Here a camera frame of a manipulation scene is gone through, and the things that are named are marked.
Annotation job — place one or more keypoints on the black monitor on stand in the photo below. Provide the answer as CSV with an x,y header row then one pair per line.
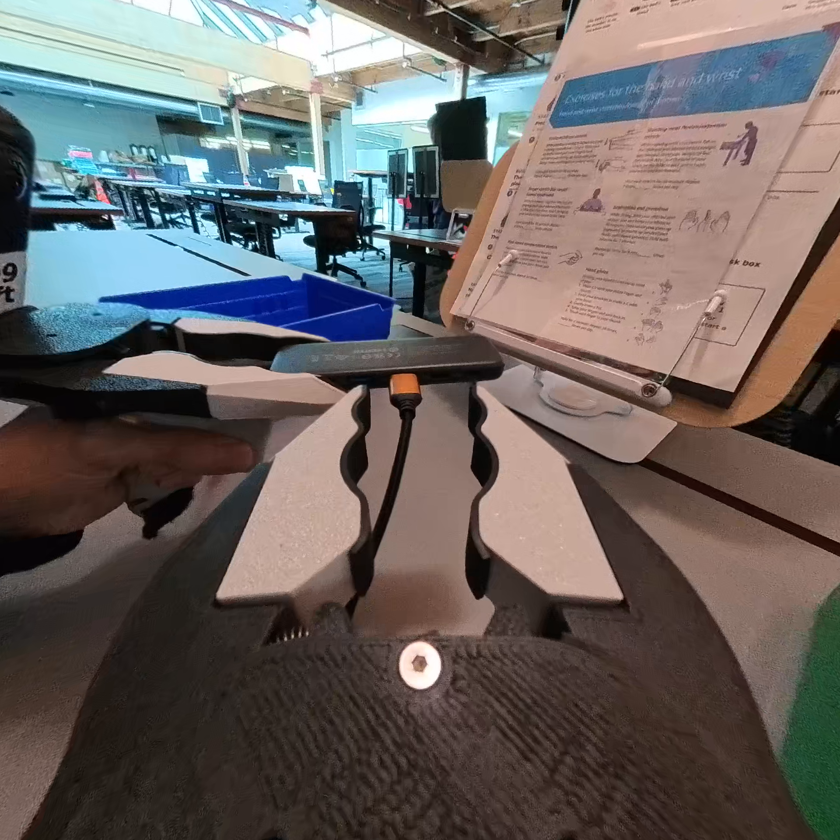
x,y
398,170
425,170

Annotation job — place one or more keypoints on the person's left hand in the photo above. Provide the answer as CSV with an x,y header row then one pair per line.
x,y
79,472

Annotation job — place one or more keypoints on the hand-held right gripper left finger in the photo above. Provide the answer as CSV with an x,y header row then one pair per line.
x,y
295,525

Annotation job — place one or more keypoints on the green plastic bin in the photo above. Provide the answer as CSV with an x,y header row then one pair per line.
x,y
817,722

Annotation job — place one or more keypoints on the printed instruction sheets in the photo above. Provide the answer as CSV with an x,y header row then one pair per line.
x,y
656,229

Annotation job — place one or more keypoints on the white wooden-edged table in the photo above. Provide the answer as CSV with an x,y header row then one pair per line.
x,y
131,262

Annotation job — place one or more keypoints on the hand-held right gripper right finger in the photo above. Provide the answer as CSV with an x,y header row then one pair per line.
x,y
544,525

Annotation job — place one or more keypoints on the black office chair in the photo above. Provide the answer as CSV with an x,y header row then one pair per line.
x,y
344,203

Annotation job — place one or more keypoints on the blue plastic bin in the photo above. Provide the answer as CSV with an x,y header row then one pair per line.
x,y
354,321

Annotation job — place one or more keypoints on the wooden document stand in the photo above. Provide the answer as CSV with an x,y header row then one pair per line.
x,y
800,354

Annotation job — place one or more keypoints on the white phone stand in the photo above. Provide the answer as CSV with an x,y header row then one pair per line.
x,y
459,226

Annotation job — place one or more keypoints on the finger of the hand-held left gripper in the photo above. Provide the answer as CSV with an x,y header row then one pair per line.
x,y
262,397
229,329

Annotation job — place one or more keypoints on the dark grey usb hub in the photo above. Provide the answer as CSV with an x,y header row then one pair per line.
x,y
394,358

